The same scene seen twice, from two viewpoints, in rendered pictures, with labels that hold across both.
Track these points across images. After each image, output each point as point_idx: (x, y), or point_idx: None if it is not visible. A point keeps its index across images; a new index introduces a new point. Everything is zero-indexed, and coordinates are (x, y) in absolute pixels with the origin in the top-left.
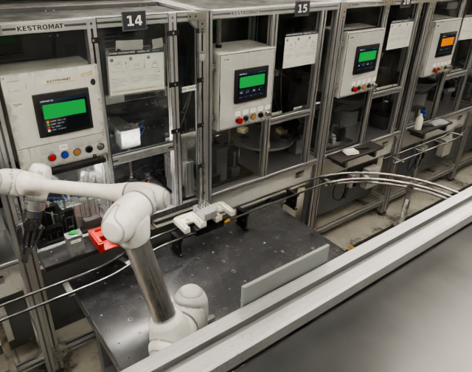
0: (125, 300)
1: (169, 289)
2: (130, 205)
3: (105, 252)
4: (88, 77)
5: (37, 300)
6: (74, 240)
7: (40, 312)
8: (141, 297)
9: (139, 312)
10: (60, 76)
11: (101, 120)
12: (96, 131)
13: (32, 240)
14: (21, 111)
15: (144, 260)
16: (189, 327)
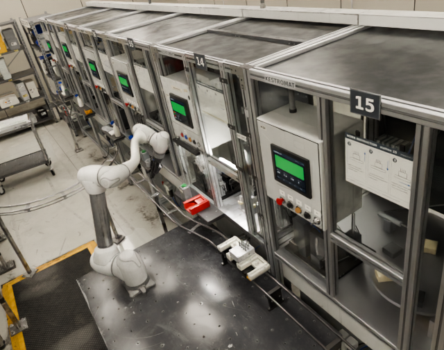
0: (175, 244)
1: (182, 265)
2: (86, 169)
3: None
4: (186, 93)
5: None
6: (180, 189)
7: None
8: (177, 251)
9: (162, 254)
10: (176, 86)
11: (196, 126)
12: (195, 132)
13: (154, 170)
14: (168, 98)
15: (90, 203)
16: (103, 263)
